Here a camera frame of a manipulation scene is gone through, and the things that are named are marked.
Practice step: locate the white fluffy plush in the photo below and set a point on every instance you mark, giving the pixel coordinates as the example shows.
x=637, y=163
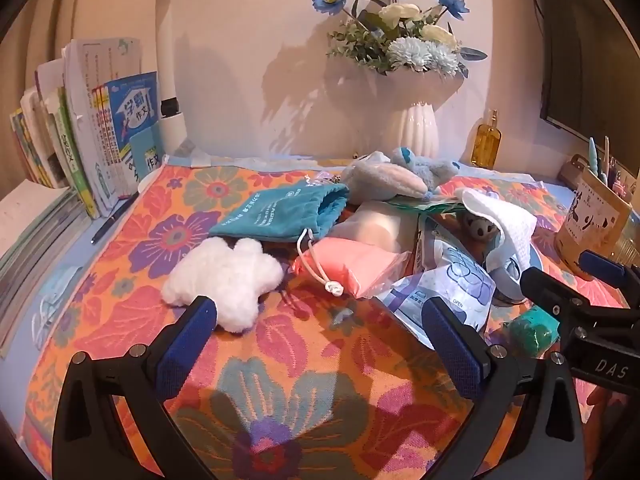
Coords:
x=225, y=275

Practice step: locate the beige sponge packet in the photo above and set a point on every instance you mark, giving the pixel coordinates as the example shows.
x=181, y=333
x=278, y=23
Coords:
x=375, y=222

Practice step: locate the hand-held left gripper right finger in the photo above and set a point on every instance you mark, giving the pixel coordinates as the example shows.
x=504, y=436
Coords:
x=452, y=345

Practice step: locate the teal pen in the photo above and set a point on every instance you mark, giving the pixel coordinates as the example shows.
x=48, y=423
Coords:
x=591, y=152

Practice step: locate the black pen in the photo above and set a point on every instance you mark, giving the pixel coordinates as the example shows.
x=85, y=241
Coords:
x=112, y=217

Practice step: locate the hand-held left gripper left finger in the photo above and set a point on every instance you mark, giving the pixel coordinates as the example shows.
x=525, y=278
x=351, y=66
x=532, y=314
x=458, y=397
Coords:
x=187, y=345

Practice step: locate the wooden pencil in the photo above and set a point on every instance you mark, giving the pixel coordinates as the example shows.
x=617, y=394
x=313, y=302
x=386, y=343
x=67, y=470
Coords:
x=606, y=155

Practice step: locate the blue white tissue packet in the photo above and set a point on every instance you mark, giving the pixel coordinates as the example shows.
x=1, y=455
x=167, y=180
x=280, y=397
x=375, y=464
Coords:
x=440, y=292

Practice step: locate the green label packet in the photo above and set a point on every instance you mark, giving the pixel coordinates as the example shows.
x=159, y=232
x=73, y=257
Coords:
x=425, y=205

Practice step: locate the brown pen holder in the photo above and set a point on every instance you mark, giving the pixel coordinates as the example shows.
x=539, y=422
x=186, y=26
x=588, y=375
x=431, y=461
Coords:
x=592, y=225

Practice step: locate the row of upright books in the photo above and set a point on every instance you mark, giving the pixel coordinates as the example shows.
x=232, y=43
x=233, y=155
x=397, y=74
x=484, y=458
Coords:
x=100, y=120

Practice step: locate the yellow oil bottle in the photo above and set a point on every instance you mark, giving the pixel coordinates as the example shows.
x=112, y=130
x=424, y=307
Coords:
x=487, y=145

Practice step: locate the small brown hair doll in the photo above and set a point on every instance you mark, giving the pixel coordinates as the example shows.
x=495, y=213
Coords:
x=477, y=230

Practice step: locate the blue grey plush elephant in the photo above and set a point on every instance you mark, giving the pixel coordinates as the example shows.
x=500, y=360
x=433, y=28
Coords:
x=395, y=172

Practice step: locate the small brown box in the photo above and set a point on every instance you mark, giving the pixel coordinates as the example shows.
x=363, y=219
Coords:
x=574, y=170

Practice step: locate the white desk lamp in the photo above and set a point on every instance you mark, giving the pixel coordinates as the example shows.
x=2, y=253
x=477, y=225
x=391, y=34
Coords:
x=167, y=60

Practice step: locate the floral orange cloth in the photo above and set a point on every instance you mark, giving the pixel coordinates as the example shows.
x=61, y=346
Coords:
x=300, y=360

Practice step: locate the pink sponge packet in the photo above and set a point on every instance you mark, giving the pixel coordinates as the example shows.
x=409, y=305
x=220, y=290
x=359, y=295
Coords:
x=350, y=262

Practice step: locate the black monitor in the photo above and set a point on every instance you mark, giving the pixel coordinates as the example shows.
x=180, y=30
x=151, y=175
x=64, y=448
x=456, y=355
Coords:
x=585, y=60

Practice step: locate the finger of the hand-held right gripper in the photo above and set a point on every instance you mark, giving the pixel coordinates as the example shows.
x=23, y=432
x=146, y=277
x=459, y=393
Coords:
x=597, y=262
x=550, y=292

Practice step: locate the white ribbed vase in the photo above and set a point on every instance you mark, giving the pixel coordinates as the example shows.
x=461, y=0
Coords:
x=415, y=130

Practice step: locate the white waffle towel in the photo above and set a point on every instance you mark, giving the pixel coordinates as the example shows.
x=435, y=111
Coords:
x=505, y=230

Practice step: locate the blue white flower bouquet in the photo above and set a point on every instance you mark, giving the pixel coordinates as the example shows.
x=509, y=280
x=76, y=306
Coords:
x=405, y=35

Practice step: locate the stack of flat booklets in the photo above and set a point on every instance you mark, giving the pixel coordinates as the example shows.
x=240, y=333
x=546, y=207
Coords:
x=30, y=230

